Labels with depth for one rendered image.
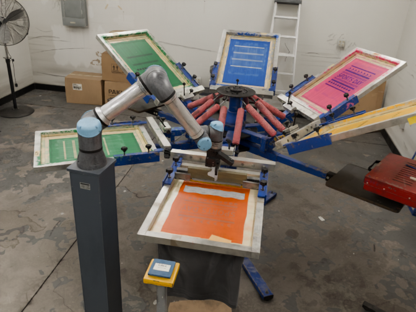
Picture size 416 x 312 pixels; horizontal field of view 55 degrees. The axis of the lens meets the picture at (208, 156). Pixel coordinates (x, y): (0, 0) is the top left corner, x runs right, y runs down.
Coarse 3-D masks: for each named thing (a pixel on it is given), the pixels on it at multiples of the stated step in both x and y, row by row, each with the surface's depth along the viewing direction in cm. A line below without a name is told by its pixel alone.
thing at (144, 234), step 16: (256, 176) 249; (160, 192) 224; (160, 208) 214; (256, 208) 214; (144, 224) 196; (256, 224) 201; (144, 240) 190; (160, 240) 188; (176, 240) 186; (192, 240) 187; (208, 240) 187; (256, 240) 189; (256, 256) 182
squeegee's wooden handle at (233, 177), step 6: (192, 168) 237; (198, 168) 237; (204, 168) 237; (210, 168) 238; (192, 174) 239; (198, 174) 238; (204, 174) 237; (222, 174) 235; (228, 174) 235; (234, 174) 234; (240, 174) 234; (246, 174) 234; (222, 180) 237; (228, 180) 236; (234, 180) 236; (240, 180) 235
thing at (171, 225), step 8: (184, 184) 240; (192, 184) 240; (200, 184) 241; (208, 184) 241; (184, 192) 232; (176, 200) 224; (176, 208) 216; (168, 216) 209; (176, 216) 210; (168, 224) 203; (176, 224) 203; (184, 224) 204; (192, 224) 204; (200, 224) 204; (168, 232) 197; (176, 232) 197; (184, 232) 198; (192, 232) 198; (200, 232) 198
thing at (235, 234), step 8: (240, 192) 235; (248, 192) 236; (224, 200) 226; (232, 200) 227; (240, 200) 227; (240, 208) 220; (240, 216) 213; (208, 224) 205; (240, 224) 206; (208, 232) 199; (216, 232) 199; (224, 232) 199; (232, 232) 200; (240, 232) 200; (232, 240) 194; (240, 240) 194
